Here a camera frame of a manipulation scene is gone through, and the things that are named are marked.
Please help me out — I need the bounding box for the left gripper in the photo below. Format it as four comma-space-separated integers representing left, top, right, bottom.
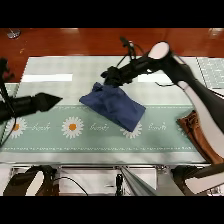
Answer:
29, 92, 49, 113

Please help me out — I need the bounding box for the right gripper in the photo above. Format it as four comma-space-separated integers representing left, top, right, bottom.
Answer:
100, 65, 129, 88

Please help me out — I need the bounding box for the blue shirt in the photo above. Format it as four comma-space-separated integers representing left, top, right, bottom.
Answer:
78, 81, 147, 133

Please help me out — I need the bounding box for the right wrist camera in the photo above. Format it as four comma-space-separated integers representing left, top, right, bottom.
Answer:
119, 35, 138, 63

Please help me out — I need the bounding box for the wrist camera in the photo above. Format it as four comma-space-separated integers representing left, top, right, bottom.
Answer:
119, 35, 138, 63
0, 57, 16, 111

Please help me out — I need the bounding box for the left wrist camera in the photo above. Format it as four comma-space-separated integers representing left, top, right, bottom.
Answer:
0, 57, 16, 111

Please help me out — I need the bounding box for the black cable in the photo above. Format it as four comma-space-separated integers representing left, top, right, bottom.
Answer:
52, 175, 90, 197

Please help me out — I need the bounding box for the silver frame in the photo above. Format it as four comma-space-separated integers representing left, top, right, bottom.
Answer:
0, 162, 224, 197

